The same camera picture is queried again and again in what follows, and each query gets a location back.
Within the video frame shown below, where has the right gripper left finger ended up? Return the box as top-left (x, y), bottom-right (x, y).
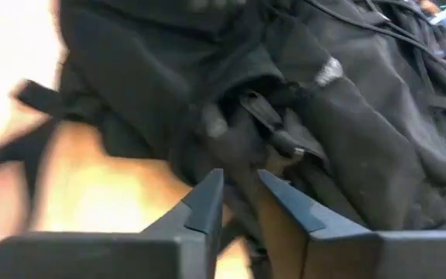
top-left (0, 168), bottom-right (225, 279)

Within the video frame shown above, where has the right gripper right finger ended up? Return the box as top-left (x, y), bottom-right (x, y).
top-left (256, 169), bottom-right (446, 279)

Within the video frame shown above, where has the black fabric backpack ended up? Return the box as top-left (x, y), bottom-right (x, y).
top-left (0, 0), bottom-right (446, 279)

